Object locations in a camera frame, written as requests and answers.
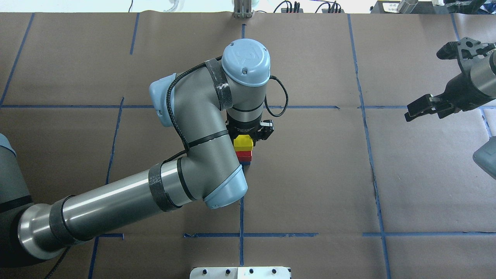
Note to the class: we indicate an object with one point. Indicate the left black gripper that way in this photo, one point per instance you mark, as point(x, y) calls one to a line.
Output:
point(243, 127)

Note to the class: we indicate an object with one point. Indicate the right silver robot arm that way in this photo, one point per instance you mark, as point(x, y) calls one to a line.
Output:
point(482, 75)

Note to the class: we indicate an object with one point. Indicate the white mounting pole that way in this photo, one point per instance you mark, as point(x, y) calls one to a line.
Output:
point(251, 272)

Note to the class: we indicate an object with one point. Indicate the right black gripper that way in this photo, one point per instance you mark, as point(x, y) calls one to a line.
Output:
point(458, 85)

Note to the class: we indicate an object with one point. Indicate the black box on table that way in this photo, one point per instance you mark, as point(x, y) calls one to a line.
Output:
point(423, 7)

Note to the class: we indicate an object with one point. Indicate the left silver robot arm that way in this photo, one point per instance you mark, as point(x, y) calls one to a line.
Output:
point(207, 106)

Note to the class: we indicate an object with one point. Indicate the metal cylinder weight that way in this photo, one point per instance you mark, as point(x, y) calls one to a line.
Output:
point(406, 6)

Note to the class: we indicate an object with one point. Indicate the yellow cube block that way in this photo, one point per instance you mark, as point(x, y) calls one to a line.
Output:
point(243, 143)

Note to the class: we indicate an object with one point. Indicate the aluminium frame post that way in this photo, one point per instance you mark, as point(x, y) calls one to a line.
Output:
point(242, 8)

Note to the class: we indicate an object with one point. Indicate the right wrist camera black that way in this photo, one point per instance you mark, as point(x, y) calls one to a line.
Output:
point(466, 48)

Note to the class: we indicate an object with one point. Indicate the red cube block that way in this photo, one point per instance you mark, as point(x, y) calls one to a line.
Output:
point(244, 156)

